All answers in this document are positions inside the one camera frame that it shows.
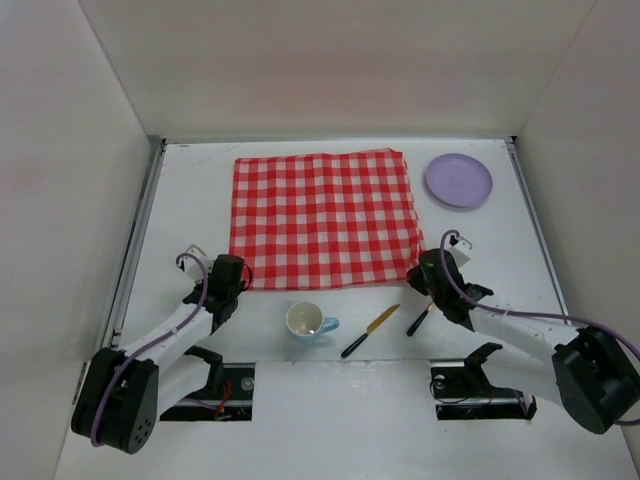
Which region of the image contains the white mug blue handle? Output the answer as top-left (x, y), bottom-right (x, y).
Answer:
top-left (285, 301), bottom-right (340, 342)

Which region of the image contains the lilac plastic plate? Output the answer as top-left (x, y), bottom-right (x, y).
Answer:
top-left (424, 153), bottom-right (494, 210)

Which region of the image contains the gold knife dark handle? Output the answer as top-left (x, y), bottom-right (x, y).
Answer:
top-left (340, 304), bottom-right (400, 359)

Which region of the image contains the red white checkered cloth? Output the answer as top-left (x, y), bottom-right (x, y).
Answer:
top-left (229, 148), bottom-right (424, 291)

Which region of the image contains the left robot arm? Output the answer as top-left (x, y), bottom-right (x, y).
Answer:
top-left (70, 250), bottom-right (252, 454)

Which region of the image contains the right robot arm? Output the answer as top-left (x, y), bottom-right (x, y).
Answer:
top-left (407, 249), bottom-right (639, 434)

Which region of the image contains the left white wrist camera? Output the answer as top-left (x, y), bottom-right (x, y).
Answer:
top-left (176, 244), bottom-right (213, 283)

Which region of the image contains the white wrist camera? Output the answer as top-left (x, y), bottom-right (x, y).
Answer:
top-left (446, 235), bottom-right (473, 268)
top-left (176, 244), bottom-right (213, 283)

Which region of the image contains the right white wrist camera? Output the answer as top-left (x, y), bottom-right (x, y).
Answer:
top-left (446, 235), bottom-right (473, 268)

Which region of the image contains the gold fork dark handle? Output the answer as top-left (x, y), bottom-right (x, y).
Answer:
top-left (406, 302), bottom-right (434, 337)

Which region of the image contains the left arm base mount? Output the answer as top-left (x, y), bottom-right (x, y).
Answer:
top-left (159, 346), bottom-right (256, 422)

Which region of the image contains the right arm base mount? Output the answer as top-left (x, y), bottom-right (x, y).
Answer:
top-left (429, 342), bottom-right (537, 421)

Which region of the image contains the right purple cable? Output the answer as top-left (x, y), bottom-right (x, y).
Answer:
top-left (439, 229), bottom-right (640, 426)

